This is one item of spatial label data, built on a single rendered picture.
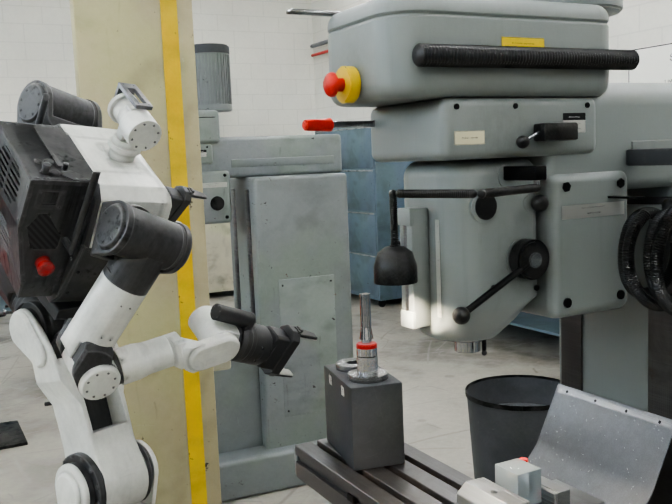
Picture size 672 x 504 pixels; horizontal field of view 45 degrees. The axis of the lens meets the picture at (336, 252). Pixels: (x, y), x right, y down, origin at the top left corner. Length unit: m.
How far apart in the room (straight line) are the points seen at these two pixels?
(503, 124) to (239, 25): 9.80
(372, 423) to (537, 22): 0.91
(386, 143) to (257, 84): 9.65
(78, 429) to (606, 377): 1.10
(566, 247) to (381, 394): 0.56
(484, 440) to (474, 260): 2.17
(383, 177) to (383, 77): 7.46
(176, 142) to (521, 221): 1.82
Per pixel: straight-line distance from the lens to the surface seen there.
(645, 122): 1.64
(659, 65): 6.75
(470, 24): 1.36
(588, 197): 1.52
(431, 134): 1.35
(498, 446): 3.49
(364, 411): 1.81
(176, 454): 3.22
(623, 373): 1.79
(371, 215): 8.81
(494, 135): 1.38
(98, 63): 3.01
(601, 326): 1.80
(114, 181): 1.57
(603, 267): 1.56
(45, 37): 10.44
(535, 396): 3.85
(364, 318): 1.82
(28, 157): 1.56
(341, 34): 1.42
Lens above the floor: 1.64
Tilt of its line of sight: 7 degrees down
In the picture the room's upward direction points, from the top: 2 degrees counter-clockwise
